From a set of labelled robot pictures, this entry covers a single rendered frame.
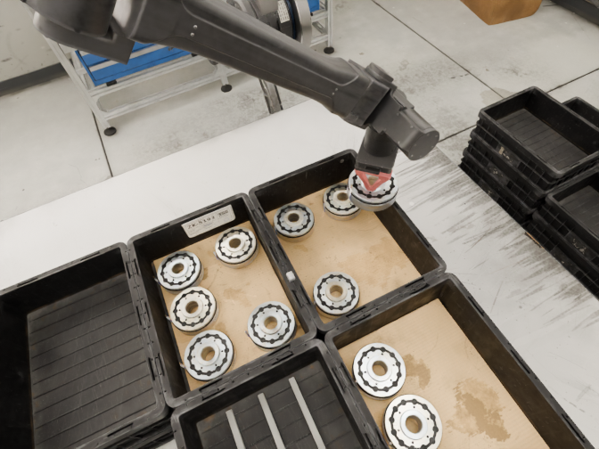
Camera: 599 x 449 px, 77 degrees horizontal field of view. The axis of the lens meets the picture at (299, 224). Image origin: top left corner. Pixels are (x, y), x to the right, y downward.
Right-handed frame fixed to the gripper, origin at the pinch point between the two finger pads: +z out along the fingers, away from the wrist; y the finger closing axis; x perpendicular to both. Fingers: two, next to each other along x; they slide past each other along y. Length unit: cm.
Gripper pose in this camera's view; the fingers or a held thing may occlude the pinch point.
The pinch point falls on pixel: (373, 178)
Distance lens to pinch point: 77.9
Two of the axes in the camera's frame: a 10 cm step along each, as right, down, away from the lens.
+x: -9.5, -2.5, 2.1
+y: 3.2, -7.9, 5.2
